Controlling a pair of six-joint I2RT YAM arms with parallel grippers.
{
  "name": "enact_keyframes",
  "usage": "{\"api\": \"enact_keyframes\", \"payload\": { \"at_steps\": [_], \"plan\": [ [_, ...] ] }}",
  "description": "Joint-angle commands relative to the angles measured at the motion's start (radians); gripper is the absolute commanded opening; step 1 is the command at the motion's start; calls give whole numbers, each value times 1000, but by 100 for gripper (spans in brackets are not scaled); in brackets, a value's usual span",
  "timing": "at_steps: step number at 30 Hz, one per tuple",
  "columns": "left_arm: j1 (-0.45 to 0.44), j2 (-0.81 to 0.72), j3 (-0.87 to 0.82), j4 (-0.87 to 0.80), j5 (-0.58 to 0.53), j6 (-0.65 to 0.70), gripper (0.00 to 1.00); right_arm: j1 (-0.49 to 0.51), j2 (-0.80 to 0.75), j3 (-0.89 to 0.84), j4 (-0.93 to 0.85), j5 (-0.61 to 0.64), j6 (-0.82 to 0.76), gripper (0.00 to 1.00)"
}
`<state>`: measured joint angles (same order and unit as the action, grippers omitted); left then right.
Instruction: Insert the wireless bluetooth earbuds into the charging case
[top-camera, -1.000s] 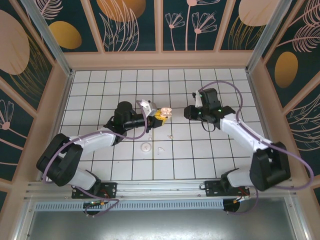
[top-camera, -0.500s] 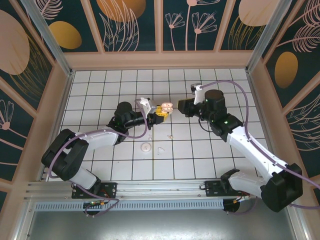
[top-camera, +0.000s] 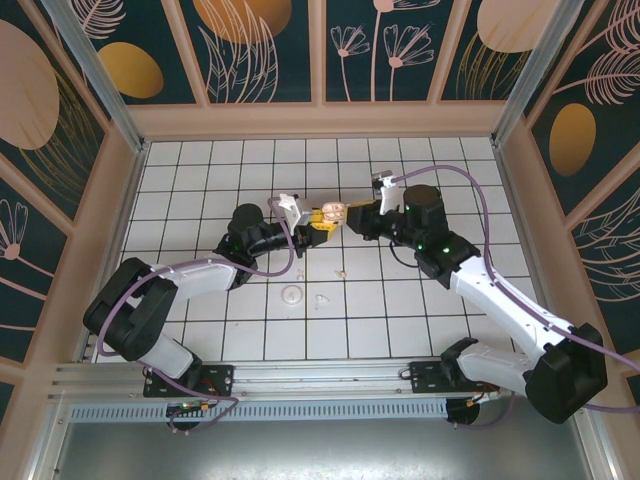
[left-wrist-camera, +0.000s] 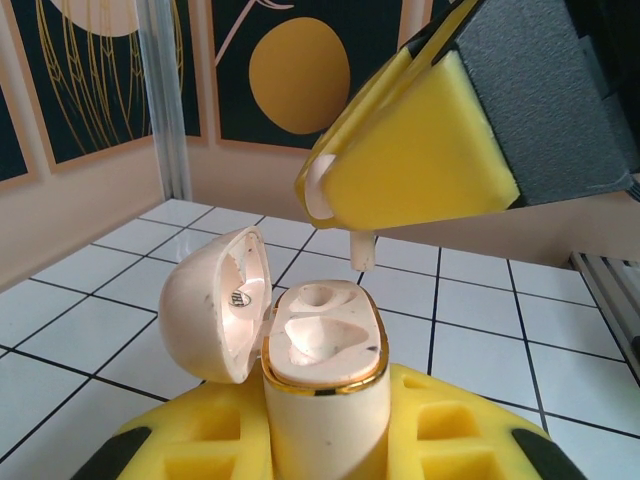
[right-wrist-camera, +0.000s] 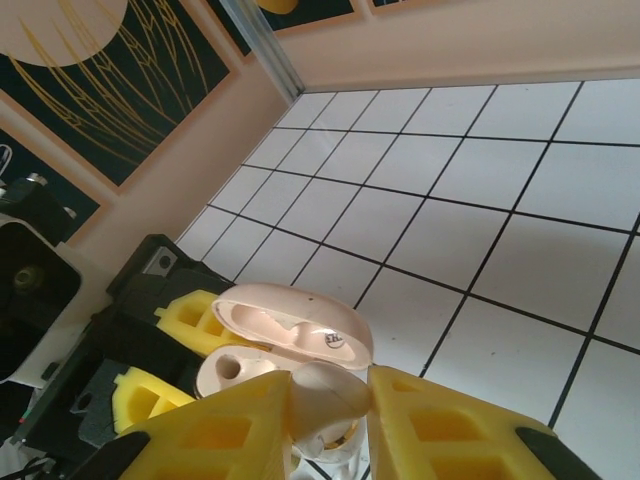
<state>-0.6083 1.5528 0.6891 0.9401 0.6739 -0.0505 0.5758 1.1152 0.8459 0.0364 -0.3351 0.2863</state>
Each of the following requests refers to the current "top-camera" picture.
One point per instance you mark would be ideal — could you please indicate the pink earbud charging case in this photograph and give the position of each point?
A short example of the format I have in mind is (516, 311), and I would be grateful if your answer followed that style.
(332, 206)

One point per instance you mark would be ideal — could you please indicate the white round charging case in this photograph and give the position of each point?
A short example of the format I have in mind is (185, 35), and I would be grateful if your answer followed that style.
(291, 294)

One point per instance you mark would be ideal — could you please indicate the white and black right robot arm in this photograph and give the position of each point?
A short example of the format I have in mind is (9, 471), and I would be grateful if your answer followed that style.
(505, 305)

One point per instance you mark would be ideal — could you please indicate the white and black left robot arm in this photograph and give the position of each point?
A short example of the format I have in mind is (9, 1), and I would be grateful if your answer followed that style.
(195, 275)

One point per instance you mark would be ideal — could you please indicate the small circuit board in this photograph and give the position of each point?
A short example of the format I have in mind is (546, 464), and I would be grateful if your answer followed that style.
(182, 408)

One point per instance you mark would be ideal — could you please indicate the grey metal sheet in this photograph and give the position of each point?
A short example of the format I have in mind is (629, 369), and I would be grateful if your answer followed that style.
(320, 450)

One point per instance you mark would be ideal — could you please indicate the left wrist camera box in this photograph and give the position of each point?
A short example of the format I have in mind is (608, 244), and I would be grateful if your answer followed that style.
(295, 207)

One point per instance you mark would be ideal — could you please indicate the aluminium side rail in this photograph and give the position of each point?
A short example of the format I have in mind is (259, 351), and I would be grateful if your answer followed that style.
(508, 190)
(133, 190)

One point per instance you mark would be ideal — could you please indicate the aluminium mounting rail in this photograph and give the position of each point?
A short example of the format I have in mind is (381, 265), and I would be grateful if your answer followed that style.
(320, 375)

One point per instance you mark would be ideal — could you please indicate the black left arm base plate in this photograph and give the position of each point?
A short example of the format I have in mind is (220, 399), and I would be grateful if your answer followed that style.
(220, 380)

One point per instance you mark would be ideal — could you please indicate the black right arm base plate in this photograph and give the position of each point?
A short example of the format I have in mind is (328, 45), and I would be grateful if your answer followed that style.
(425, 377)

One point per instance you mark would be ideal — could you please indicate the aluminium corner post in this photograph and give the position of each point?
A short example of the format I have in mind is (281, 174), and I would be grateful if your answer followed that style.
(101, 80)
(530, 75)

